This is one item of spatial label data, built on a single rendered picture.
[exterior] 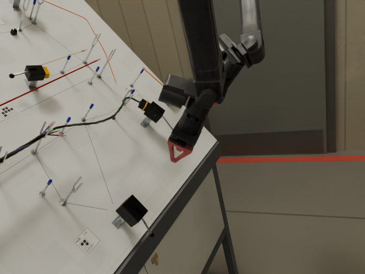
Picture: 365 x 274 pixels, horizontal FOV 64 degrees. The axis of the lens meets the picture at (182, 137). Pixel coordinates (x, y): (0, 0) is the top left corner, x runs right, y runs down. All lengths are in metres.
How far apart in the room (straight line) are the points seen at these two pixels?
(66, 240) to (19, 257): 0.11
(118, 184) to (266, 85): 1.88
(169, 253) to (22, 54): 0.82
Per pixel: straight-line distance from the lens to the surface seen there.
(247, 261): 1.91
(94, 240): 0.83
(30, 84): 0.99
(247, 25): 0.90
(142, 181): 0.95
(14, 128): 0.91
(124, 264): 0.85
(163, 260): 1.07
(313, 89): 2.57
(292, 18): 2.45
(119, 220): 0.85
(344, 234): 2.08
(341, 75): 2.61
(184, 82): 0.68
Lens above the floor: 1.44
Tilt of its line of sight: 24 degrees down
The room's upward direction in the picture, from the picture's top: 14 degrees counter-clockwise
